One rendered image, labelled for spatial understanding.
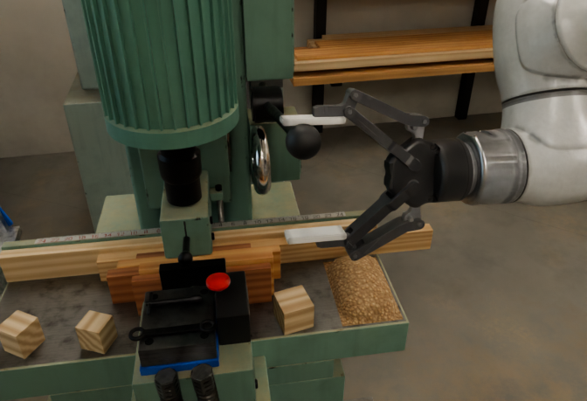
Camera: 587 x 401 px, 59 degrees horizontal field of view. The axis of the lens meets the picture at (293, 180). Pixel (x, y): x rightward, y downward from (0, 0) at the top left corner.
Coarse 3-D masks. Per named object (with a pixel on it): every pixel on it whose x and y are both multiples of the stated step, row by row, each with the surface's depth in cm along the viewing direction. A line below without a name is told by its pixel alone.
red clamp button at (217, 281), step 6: (210, 276) 64; (216, 276) 64; (222, 276) 64; (228, 276) 65; (210, 282) 63; (216, 282) 63; (222, 282) 63; (228, 282) 64; (210, 288) 63; (216, 288) 63; (222, 288) 63
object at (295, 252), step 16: (256, 240) 84; (272, 240) 84; (400, 240) 86; (416, 240) 87; (112, 256) 81; (128, 256) 81; (288, 256) 85; (304, 256) 85; (320, 256) 86; (336, 256) 86
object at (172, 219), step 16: (208, 176) 84; (208, 192) 79; (176, 208) 75; (192, 208) 75; (208, 208) 76; (160, 224) 73; (176, 224) 73; (192, 224) 74; (208, 224) 74; (176, 240) 75; (192, 240) 75; (208, 240) 76; (176, 256) 76
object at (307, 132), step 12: (264, 84) 91; (252, 96) 84; (264, 96) 83; (276, 96) 84; (252, 108) 83; (264, 108) 83; (276, 108) 73; (252, 120) 86; (264, 120) 85; (276, 120) 66; (288, 132) 49; (300, 132) 48; (312, 132) 48; (288, 144) 49; (300, 144) 48; (312, 144) 48; (300, 156) 49; (312, 156) 49
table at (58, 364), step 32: (32, 288) 80; (64, 288) 80; (96, 288) 80; (320, 288) 80; (0, 320) 75; (64, 320) 75; (128, 320) 75; (256, 320) 75; (320, 320) 75; (0, 352) 70; (32, 352) 70; (64, 352) 70; (96, 352) 70; (128, 352) 70; (256, 352) 73; (288, 352) 74; (320, 352) 75; (352, 352) 76; (384, 352) 77; (0, 384) 68; (32, 384) 69; (64, 384) 70; (96, 384) 71; (128, 384) 72
